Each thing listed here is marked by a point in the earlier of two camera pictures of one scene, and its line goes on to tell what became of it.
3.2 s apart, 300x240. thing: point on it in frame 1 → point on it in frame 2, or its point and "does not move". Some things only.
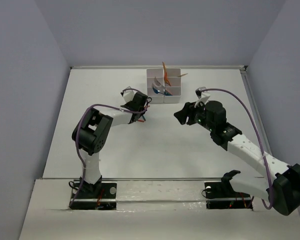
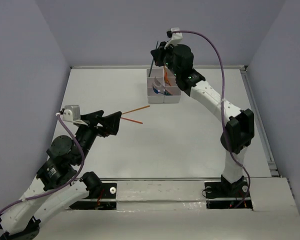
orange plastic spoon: x=166 y=79 does not move
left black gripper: x=142 y=106 → x=100 y=123
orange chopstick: x=165 y=75 does not move
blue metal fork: x=156 y=91 does not move
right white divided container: x=175 y=89 does not move
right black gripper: x=188 y=110 → x=160 y=52
